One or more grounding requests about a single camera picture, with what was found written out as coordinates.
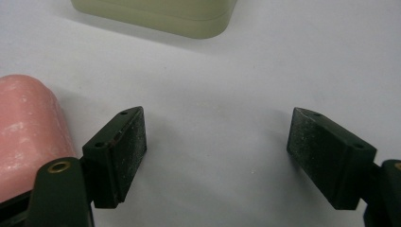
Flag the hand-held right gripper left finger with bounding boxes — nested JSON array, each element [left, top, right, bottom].
[[81, 106, 148, 210]]

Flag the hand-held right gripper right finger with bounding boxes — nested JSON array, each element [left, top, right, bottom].
[[286, 107, 378, 211]]

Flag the pink rounded plastic object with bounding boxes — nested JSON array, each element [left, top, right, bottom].
[[0, 74, 78, 204]]

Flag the pale green plastic container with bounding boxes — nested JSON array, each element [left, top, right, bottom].
[[69, 0, 238, 40]]

